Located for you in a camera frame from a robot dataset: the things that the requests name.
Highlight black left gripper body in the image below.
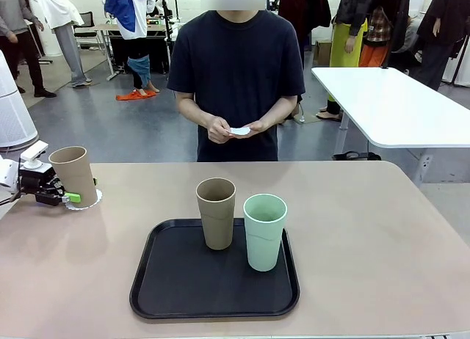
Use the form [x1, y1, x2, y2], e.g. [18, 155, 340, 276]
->
[18, 165, 57, 195]

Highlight tall brown cup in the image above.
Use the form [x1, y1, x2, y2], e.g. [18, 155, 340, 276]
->
[48, 145, 99, 209]
[195, 178, 236, 251]

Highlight person's left forearm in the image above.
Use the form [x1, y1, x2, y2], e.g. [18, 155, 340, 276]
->
[261, 92, 297, 130]

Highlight person's right forearm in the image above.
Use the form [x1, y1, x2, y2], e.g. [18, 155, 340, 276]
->
[176, 90, 218, 130]

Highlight person's right hand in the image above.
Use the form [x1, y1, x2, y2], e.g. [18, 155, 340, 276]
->
[206, 117, 233, 145]

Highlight person's left hand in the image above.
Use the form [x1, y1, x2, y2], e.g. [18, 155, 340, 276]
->
[246, 119, 275, 137]

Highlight white air purifier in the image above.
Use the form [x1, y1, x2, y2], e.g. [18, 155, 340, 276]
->
[0, 48, 40, 150]

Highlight orange cloth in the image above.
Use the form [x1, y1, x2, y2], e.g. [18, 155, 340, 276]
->
[116, 90, 157, 102]

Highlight person in grey sweater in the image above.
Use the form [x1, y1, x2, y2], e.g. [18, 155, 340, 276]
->
[0, 0, 58, 98]

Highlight mannequin in white coat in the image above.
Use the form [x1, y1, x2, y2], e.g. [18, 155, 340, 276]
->
[28, 0, 93, 88]

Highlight black plastic tray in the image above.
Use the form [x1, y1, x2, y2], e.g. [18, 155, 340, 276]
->
[129, 217, 301, 321]

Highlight black office chair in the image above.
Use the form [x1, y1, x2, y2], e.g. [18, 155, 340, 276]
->
[73, 10, 97, 51]

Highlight wooden top work table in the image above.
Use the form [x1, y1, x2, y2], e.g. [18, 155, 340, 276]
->
[94, 22, 184, 80]

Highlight mannequin in blue white jacket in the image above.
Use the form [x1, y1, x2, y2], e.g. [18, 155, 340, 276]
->
[104, 0, 162, 94]

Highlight black tripod stand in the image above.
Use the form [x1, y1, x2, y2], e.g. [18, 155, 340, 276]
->
[159, 0, 181, 81]

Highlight person in dark t-shirt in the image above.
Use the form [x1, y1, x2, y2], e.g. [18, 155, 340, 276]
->
[167, 0, 306, 163]

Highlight tall mint green cup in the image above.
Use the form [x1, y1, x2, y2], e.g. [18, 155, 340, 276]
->
[243, 194, 289, 272]

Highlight mannequin in dark red coat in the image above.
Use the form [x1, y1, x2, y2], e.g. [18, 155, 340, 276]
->
[278, 0, 333, 52]

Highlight mannequin in yellow skirt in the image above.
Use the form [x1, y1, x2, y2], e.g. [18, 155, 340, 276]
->
[315, 0, 372, 123]

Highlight white rounded table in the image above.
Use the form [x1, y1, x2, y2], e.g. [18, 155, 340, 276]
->
[311, 66, 470, 188]

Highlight mannequin in plaid shirt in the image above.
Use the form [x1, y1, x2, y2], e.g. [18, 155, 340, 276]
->
[359, 7, 393, 68]

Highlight mannequin in long black coat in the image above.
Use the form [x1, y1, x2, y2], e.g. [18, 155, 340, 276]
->
[416, 0, 470, 91]

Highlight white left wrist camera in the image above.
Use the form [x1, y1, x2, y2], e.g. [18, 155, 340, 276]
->
[18, 140, 50, 170]

